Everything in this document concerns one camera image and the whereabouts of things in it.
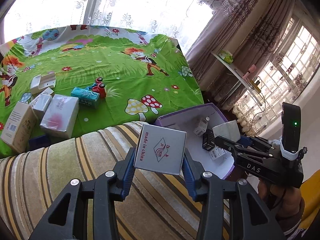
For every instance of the red toy car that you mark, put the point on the red toy car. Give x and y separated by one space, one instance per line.
98 86

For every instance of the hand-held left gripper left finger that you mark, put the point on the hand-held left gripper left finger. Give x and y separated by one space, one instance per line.
127 170

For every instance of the green tissue pack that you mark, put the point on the green tissue pack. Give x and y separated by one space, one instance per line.
226 56

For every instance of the purple storage box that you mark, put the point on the purple storage box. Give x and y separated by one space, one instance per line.
180 120

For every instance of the white plastic tray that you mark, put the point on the white plastic tray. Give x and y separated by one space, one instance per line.
42 82

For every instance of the person's right hand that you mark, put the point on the person's right hand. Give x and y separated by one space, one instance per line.
265 192

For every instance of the beige lace window curtain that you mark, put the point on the beige lace window curtain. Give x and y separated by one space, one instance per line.
287 75

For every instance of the white wall shelf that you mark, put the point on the white wall shelf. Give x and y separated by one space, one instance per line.
235 71

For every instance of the yellow power strip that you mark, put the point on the yellow power strip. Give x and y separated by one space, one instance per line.
256 85

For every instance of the white lace sheer curtain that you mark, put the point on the white lace sheer curtain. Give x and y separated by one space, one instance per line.
125 5

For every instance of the teal cardboard box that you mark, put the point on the teal cardboard box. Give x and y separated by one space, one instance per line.
85 97

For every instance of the black cardboard box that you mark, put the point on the black cardboard box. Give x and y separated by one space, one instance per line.
207 141

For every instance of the yellow garment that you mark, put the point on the yellow garment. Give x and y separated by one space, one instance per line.
312 197

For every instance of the green cartoon printed bedsheet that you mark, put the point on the green cartoon printed bedsheet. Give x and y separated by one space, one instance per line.
112 62

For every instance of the person's right forearm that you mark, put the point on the person's right forearm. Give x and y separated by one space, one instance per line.
295 220

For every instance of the small silver cube box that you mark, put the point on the small silver cube box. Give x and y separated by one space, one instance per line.
160 152

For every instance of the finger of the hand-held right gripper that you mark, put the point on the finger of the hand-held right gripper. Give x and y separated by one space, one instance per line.
246 140
225 141

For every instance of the striped plush cushion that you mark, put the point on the striped plush cushion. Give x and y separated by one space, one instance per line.
62 160

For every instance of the white box pink print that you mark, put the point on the white box pink print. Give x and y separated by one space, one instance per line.
60 116

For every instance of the pink small item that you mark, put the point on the pink small item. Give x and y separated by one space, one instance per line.
251 70

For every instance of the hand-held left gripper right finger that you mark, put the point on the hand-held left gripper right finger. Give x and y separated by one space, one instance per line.
188 172

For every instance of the large white barcode box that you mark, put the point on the large white barcode box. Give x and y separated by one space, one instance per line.
17 127

